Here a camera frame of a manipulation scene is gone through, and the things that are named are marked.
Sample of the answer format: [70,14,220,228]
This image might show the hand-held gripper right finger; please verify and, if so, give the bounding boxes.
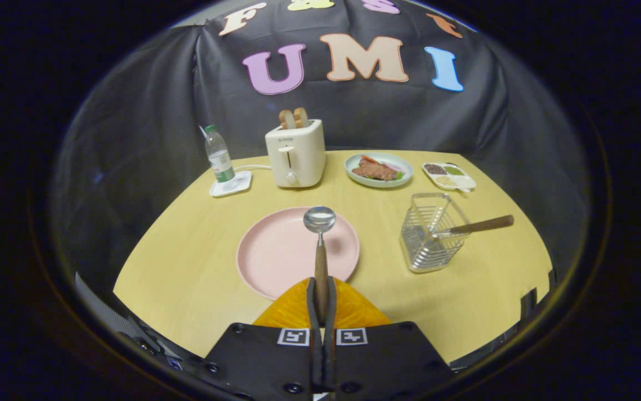
[323,277,457,401]

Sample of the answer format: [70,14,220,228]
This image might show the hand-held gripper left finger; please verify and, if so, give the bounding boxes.
[203,277,324,401]

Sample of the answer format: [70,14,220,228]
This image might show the wooden handled metal spoon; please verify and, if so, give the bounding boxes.
[304,206,336,324]

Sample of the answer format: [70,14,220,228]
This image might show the wooden handled metal fork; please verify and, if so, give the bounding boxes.
[432,215,515,240]

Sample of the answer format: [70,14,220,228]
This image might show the pink round plate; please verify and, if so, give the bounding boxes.
[236,207,360,300]

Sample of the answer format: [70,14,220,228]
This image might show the white square coaster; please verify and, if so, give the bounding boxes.
[209,170,253,198]

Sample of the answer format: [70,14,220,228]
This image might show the brown meat slices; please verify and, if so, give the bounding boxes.
[352,156,399,182]

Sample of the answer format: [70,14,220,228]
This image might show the white toaster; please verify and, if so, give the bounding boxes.
[265,119,327,188]

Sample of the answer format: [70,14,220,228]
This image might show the pale green food plate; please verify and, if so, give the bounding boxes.
[344,153,414,189]

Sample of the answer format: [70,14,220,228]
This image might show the clear plastic water bottle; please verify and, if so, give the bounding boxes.
[204,124,236,183]

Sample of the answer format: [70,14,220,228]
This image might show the white divided seasoning dish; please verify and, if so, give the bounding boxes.
[422,162,477,193]

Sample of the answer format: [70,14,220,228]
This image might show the grey ribbed band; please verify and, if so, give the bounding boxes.
[74,272,148,340]

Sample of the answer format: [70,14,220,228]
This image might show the black backdrop cloth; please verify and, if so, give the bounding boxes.
[47,0,591,335]

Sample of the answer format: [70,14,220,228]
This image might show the metal wire cutlery basket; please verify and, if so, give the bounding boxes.
[400,192,471,273]

